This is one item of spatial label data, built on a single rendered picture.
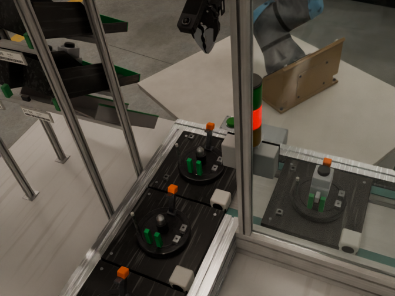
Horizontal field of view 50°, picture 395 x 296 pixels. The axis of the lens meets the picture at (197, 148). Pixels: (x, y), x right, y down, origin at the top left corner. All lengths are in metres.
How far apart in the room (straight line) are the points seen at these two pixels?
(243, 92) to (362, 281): 0.57
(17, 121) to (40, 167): 1.73
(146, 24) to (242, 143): 3.17
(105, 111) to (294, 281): 0.66
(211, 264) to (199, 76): 0.91
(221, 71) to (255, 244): 0.87
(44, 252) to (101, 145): 0.43
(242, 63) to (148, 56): 2.82
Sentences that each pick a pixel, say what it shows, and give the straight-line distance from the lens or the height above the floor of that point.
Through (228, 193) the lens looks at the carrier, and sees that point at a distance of 1.14.
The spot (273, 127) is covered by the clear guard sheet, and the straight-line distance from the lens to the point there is 0.80.
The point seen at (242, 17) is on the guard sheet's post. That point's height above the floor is 1.57.
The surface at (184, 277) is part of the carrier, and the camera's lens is 1.02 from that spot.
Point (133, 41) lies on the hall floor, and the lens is 3.75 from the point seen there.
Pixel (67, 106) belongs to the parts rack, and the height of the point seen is 1.33.
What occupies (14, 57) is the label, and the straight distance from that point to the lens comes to 0.95.
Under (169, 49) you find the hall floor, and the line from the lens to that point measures 3.56.
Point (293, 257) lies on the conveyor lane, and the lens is 1.11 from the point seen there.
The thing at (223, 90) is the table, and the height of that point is 0.86.
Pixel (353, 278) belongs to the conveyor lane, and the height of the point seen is 0.92.
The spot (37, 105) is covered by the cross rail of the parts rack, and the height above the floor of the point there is 1.31.
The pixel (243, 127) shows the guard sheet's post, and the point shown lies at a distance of 0.81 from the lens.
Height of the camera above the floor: 1.89
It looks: 46 degrees down
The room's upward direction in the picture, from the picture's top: 8 degrees counter-clockwise
